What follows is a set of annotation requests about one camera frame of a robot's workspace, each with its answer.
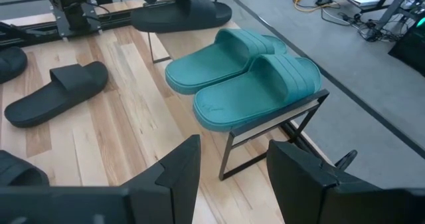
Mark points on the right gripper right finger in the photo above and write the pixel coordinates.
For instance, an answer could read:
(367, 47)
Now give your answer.
(332, 200)

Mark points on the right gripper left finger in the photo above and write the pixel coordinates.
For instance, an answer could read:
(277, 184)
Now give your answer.
(99, 205)

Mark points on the black rubber slide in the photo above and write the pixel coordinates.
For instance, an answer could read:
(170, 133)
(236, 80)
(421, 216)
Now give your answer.
(11, 64)
(20, 171)
(186, 16)
(50, 101)

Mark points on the teal rubber slide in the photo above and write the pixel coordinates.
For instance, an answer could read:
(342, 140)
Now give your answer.
(212, 64)
(252, 101)

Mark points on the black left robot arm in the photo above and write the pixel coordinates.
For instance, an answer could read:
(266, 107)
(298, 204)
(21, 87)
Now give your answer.
(71, 4)

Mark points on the black metal wood shelf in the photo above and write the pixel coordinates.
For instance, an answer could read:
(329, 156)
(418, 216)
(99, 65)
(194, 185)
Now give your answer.
(282, 112)

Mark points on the black computer case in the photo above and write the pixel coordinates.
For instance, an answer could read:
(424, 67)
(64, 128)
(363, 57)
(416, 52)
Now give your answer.
(410, 48)

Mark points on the black aluminium table frame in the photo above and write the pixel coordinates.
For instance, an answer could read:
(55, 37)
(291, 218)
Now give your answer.
(114, 20)

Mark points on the grey metal cart frame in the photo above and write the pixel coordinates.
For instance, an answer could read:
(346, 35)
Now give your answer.
(388, 8)

